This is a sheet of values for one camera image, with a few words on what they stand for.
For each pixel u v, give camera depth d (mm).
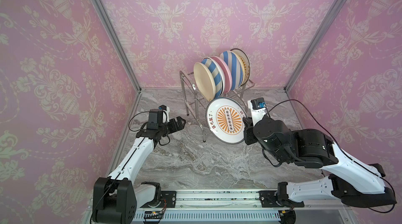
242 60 727
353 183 400
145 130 645
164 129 702
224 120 628
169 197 748
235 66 745
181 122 760
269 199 724
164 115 687
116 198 397
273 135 346
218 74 676
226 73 688
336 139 803
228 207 728
